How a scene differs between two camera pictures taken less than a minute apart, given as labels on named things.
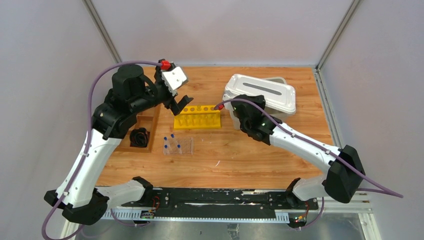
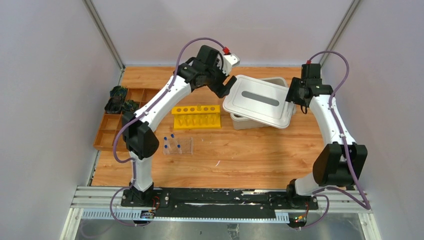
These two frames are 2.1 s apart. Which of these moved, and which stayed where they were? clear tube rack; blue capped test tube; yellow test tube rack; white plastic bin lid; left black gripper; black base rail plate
Moved: left black gripper; white plastic bin lid
Stayed: yellow test tube rack; clear tube rack; blue capped test tube; black base rail plate
